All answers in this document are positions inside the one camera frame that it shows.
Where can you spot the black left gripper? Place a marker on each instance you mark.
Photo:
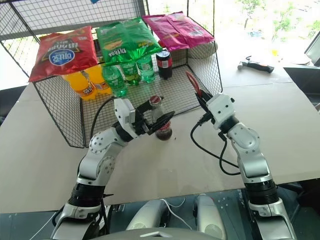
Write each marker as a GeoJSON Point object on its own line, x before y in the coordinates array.
{"type": "Point", "coordinates": [140, 125]}

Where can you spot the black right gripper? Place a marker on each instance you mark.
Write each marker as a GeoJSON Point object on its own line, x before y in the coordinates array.
{"type": "Point", "coordinates": [207, 115]}

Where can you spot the red bottle opener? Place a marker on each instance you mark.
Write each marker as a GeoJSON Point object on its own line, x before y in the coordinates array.
{"type": "Point", "coordinates": [193, 81]}

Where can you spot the glass cola bottle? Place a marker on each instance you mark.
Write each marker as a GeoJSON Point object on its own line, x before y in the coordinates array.
{"type": "Point", "coordinates": [163, 132]}

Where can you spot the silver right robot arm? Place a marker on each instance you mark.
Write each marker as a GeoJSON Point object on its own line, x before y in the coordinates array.
{"type": "Point", "coordinates": [250, 150]}

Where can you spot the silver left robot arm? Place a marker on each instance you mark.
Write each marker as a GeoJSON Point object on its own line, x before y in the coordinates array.
{"type": "Point", "coordinates": [100, 155]}

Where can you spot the red metal bottle cap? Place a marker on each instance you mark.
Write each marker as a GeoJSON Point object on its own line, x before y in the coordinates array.
{"type": "Point", "coordinates": [155, 99]}

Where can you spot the green soda plastic bottle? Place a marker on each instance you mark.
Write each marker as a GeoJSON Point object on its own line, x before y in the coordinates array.
{"type": "Point", "coordinates": [131, 73]}
{"type": "Point", "coordinates": [115, 82]}
{"type": "Point", "coordinates": [146, 71]}

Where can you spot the dark cola plastic bottle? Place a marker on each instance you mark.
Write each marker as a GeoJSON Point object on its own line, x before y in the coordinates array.
{"type": "Point", "coordinates": [164, 66]}

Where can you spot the orange soda plastic bottle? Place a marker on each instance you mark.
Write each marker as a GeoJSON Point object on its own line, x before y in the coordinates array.
{"type": "Point", "coordinates": [100, 80]}
{"type": "Point", "coordinates": [80, 86]}

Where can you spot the grey round stool cushion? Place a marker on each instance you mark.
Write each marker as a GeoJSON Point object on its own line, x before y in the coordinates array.
{"type": "Point", "coordinates": [202, 51]}

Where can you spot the pink chips bag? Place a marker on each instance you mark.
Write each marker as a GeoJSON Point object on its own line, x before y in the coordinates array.
{"type": "Point", "coordinates": [177, 30]}

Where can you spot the green chips bag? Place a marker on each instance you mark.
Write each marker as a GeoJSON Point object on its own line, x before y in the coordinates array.
{"type": "Point", "coordinates": [125, 40]}

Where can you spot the small yellow object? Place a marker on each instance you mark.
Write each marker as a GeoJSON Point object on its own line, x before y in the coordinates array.
{"type": "Point", "coordinates": [274, 52]}

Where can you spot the grey rounded robot leg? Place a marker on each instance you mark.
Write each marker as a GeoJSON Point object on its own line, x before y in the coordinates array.
{"type": "Point", "coordinates": [147, 215]}
{"type": "Point", "coordinates": [210, 217]}

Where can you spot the dark side table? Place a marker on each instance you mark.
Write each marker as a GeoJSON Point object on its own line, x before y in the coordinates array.
{"type": "Point", "coordinates": [305, 80]}

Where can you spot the red chips bag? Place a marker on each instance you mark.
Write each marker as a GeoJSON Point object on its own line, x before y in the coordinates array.
{"type": "Point", "coordinates": [65, 55]}

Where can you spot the dark computer monitor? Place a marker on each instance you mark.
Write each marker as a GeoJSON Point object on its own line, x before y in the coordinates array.
{"type": "Point", "coordinates": [315, 52]}

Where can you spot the grey robot torso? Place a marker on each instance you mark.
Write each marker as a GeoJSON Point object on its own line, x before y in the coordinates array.
{"type": "Point", "coordinates": [155, 235]}

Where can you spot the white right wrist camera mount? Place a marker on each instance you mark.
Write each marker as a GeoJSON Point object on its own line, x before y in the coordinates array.
{"type": "Point", "coordinates": [221, 107]}

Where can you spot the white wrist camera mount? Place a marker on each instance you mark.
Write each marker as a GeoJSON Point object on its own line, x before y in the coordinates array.
{"type": "Point", "coordinates": [221, 107]}
{"type": "Point", "coordinates": [123, 110]}

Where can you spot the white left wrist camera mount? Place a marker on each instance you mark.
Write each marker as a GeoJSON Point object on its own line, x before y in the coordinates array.
{"type": "Point", "coordinates": [123, 110]}

